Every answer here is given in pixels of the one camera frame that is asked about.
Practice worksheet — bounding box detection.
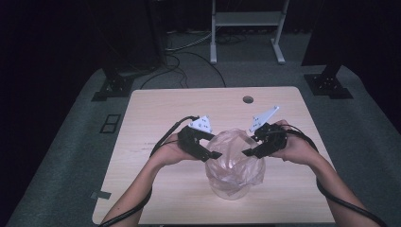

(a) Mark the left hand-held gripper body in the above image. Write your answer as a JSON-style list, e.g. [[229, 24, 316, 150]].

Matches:
[[177, 114, 214, 159]]

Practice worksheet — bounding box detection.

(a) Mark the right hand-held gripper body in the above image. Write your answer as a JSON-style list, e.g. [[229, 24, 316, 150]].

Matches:
[[248, 105, 289, 159]]

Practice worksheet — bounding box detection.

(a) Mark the clear plastic bag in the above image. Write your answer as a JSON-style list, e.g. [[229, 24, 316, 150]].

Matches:
[[204, 128, 267, 197]]

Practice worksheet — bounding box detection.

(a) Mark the person's left hand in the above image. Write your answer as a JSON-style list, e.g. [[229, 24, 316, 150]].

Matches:
[[149, 132, 194, 168]]

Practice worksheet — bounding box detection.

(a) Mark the person's right hand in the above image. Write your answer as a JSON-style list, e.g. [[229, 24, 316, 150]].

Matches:
[[269, 118, 320, 167]]

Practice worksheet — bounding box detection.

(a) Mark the black stand base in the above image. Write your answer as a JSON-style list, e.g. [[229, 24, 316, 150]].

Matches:
[[91, 66, 135, 103], [304, 61, 355, 100]]

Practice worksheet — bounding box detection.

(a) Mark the grey tape strip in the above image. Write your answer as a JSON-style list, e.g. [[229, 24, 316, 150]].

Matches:
[[90, 190, 113, 201]]

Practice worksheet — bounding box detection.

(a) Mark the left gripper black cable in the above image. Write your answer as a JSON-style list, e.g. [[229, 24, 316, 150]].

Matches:
[[97, 114, 201, 227]]

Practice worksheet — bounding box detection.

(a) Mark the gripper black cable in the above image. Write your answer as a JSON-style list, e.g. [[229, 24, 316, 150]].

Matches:
[[97, 114, 201, 227], [277, 124, 390, 227]]

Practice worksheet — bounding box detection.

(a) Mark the black floor cable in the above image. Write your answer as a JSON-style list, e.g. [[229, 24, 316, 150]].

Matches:
[[139, 51, 228, 91]]

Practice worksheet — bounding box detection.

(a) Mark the black floor outlet frame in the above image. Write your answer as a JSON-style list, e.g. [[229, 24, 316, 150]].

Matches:
[[99, 113, 122, 134]]

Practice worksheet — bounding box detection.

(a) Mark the white floor cable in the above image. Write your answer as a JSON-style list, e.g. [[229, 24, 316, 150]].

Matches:
[[165, 28, 214, 53]]

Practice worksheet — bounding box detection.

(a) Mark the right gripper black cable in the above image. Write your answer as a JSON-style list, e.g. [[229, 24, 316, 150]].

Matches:
[[277, 124, 390, 227]]

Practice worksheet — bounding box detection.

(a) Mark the white metal stand frame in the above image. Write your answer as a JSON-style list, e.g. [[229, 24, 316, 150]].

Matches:
[[209, 0, 290, 66]]

